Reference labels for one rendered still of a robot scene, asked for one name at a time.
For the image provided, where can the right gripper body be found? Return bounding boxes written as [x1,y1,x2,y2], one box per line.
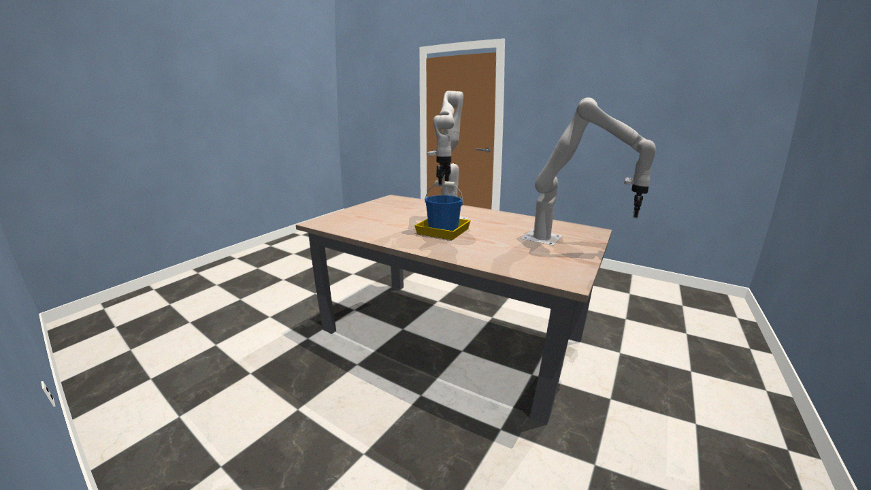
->
[436,156,451,171]

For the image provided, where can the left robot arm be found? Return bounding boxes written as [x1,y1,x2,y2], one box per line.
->
[533,98,656,240]

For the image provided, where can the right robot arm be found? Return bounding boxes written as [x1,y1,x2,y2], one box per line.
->
[427,91,463,196]

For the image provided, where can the yellow square tray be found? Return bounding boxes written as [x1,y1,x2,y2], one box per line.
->
[415,218,471,240]

